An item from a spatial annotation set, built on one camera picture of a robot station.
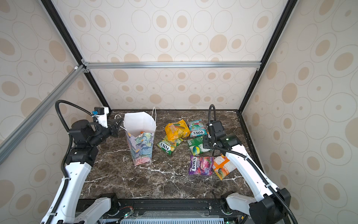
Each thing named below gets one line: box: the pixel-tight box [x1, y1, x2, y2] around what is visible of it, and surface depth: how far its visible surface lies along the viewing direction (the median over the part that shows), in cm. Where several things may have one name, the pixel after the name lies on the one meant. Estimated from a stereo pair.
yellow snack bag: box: [164, 119, 191, 142], surface depth 102 cm
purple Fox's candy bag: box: [188, 154, 215, 176], surface depth 87 cm
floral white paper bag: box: [123, 106, 157, 166], surface depth 84 cm
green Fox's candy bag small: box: [157, 137, 184, 156], surface depth 97 cm
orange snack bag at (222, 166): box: [212, 154, 237, 181], surface depth 87 cm
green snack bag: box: [187, 136, 212, 156], surface depth 96 cm
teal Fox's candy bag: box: [187, 119, 208, 138], surface depth 107 cm
